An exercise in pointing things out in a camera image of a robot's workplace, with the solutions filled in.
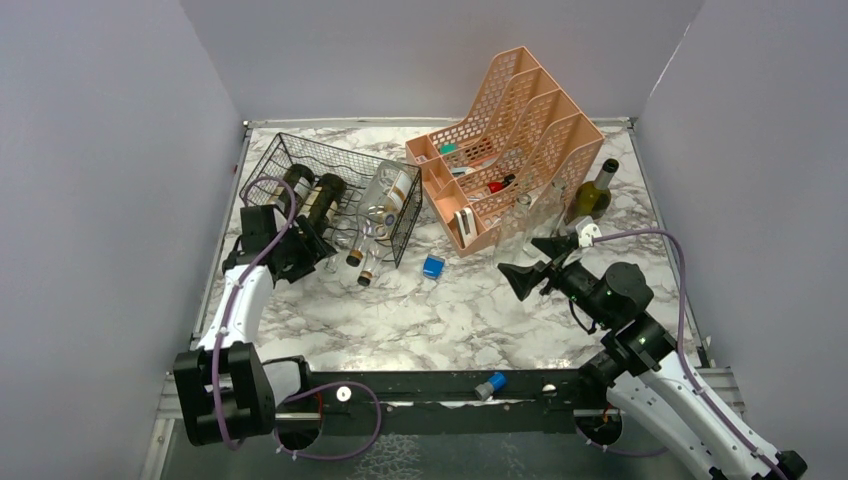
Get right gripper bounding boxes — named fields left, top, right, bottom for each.
left=498, top=234, right=614, bottom=327

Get green wine bottle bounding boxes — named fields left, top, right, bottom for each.
left=301, top=173, right=347, bottom=237
left=565, top=158, right=619, bottom=223

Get blue grey cylinder cap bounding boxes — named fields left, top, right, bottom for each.
left=474, top=372, right=507, bottom=401

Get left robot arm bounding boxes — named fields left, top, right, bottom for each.
left=173, top=203, right=337, bottom=446

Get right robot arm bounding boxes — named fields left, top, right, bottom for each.
left=498, top=233, right=808, bottom=479

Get clear bottle with cork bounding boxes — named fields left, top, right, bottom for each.
left=345, top=230, right=375, bottom=267

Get large clear labelled bottle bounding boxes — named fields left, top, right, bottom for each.
left=356, top=161, right=413, bottom=239

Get white tape dispenser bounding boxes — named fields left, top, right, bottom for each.
left=454, top=207, right=478, bottom=248

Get red object in organizer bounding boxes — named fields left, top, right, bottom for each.
left=487, top=174, right=516, bottom=194

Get blue stamp block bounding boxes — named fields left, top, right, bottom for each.
left=422, top=255, right=445, bottom=280

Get peach plastic file organizer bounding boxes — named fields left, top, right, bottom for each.
left=405, top=46, right=604, bottom=257

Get teal object in organizer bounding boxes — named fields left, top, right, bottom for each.
left=439, top=144, right=459, bottom=155

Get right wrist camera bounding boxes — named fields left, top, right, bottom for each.
left=574, top=218, right=602, bottom=249

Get black wire wine rack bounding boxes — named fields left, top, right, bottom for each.
left=240, top=133, right=422, bottom=266

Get black base frame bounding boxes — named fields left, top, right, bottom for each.
left=272, top=369, right=607, bottom=462

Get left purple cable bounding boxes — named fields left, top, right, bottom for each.
left=210, top=176, right=298, bottom=453

